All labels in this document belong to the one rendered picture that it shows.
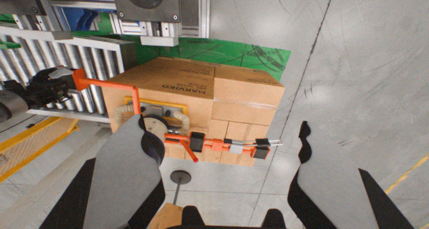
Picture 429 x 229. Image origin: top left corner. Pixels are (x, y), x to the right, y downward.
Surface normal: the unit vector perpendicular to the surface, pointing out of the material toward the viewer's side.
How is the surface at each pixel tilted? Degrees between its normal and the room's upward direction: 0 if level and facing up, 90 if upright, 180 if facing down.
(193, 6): 0
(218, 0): 0
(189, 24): 0
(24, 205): 90
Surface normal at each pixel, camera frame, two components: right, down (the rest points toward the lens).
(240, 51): -0.01, 0.49
